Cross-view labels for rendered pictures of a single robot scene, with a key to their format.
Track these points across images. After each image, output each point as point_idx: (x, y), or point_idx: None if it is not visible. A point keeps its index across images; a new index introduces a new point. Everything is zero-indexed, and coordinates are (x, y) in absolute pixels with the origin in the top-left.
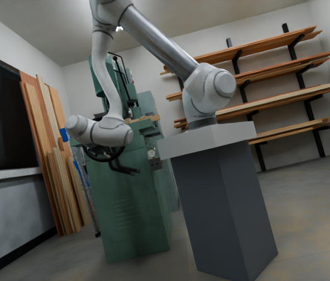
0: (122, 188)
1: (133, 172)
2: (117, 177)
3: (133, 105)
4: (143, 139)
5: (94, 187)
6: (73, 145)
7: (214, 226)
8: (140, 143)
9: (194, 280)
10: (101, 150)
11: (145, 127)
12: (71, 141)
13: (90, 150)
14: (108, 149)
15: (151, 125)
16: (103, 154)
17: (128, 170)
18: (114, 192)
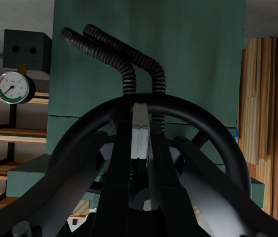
0: (152, 15)
1: (88, 37)
2: (156, 53)
3: (90, 214)
4: (47, 140)
5: (233, 47)
6: (255, 185)
7: None
8: (59, 131)
9: None
10: (152, 165)
11: (30, 171)
12: (259, 198)
13: (264, 222)
14: (84, 158)
15: (9, 172)
16: (157, 128)
17: (100, 45)
18: (178, 11)
